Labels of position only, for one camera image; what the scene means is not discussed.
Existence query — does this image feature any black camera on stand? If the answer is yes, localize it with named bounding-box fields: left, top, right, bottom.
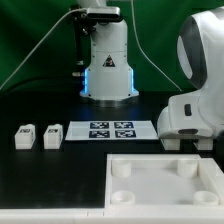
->
left=68, top=5, right=123, bottom=67

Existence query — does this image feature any white sheet with AprilTags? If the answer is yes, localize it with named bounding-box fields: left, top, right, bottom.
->
left=65, top=120, right=158, bottom=141

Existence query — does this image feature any grey camera cable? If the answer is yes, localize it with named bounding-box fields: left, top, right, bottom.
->
left=0, top=8, right=88, bottom=92

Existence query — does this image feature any white square tabletop part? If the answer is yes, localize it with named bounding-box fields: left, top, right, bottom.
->
left=105, top=154, right=224, bottom=208

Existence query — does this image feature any white L-shaped obstacle fence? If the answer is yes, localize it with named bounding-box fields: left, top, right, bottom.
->
left=0, top=157, right=224, bottom=224

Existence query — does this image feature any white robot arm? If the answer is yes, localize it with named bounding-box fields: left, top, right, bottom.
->
left=77, top=0, right=224, bottom=139

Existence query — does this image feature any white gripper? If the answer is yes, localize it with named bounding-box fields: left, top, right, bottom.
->
left=157, top=90, right=224, bottom=139

